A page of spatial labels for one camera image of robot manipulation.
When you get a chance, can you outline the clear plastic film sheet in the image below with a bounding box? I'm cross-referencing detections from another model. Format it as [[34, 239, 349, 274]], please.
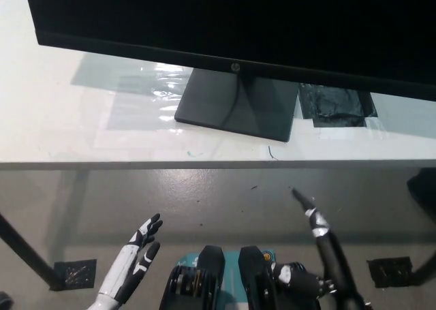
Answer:
[[71, 52, 191, 134]]

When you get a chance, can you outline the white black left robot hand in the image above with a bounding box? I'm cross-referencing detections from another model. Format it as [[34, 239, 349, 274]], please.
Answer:
[[98, 213, 164, 305]]

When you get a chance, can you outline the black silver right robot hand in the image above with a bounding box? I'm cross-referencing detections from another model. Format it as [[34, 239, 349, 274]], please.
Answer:
[[291, 187, 350, 292]]

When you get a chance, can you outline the black HP computer monitor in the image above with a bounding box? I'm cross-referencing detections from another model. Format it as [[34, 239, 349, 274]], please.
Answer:
[[22, 0, 436, 143]]

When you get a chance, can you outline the large black floor object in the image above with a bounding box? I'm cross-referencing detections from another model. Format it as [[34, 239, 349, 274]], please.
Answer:
[[406, 168, 436, 219]]

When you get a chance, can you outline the small dark round object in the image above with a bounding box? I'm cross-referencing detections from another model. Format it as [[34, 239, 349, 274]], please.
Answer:
[[0, 291, 15, 310]]

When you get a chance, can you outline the black metal table leg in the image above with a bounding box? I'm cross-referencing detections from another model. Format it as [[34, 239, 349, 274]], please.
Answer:
[[414, 247, 436, 284], [0, 213, 66, 291]]

